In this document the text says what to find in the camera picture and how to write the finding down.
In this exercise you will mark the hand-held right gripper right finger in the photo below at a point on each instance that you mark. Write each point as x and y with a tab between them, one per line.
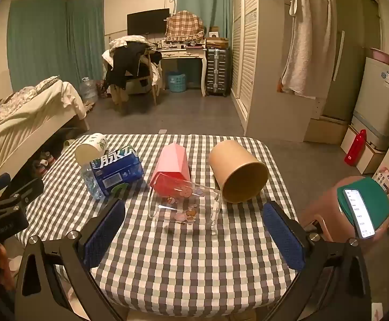
283	237

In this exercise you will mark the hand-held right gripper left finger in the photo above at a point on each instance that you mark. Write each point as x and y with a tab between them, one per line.
104	230

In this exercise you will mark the clear glass cup cartoon print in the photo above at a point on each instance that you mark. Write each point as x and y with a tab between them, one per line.
181	207

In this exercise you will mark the white paper cup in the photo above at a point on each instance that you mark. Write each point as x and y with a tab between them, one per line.
89	152

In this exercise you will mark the pink faceted cup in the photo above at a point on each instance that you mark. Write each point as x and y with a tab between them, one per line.
171	164

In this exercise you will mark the brown paper cup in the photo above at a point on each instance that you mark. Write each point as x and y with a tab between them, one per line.
227	160

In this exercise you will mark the pair of shoes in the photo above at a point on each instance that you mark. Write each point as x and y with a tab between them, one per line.
43	162

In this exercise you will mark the pink plastic stool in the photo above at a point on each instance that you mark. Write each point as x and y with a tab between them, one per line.
321	200

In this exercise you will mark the blue label water bottle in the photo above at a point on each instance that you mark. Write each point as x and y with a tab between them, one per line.
114	170

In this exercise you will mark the bed with light bedding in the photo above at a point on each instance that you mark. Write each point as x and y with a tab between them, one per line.
20	117

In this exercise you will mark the smartphone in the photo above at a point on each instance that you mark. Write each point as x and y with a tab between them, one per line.
358	212

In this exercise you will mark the green notebook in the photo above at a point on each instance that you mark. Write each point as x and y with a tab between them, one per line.
376	200

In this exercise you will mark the beige cardboard box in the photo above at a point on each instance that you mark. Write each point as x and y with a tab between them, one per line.
325	132

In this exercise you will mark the red thermos bottle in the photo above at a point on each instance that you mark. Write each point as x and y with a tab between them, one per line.
355	148

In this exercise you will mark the small printed box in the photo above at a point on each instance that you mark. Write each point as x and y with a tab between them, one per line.
383	179

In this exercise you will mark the large water jug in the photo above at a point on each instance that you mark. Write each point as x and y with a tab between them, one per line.
89	90

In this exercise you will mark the white storage box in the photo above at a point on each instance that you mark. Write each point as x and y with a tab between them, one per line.
371	155

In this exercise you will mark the teal curtain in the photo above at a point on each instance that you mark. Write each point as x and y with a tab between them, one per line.
207	3
47	40

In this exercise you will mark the wooden chair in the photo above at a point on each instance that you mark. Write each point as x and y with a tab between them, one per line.
156	80

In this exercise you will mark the white louvred wardrobe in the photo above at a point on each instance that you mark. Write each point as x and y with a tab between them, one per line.
264	73

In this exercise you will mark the dark clothes pile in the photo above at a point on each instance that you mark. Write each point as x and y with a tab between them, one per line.
127	60

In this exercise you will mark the blue waste bin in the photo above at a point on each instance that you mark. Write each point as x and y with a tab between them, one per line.
177	82

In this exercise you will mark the white washing machine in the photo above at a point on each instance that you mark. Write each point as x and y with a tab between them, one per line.
375	97

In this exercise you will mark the dark ribbed suitcase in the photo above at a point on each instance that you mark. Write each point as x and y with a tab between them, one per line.
217	73

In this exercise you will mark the white desk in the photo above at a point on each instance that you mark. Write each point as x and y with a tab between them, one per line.
181	53

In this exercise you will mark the white hanging towel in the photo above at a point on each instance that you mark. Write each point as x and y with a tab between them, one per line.
309	40

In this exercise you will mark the wooden box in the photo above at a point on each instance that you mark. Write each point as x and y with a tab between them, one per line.
217	43

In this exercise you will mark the pink basin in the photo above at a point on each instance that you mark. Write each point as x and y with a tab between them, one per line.
381	55

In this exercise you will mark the black monitor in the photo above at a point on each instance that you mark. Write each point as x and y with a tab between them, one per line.
147	21

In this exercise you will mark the plaid cloth cover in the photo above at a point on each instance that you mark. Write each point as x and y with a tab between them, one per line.
184	25

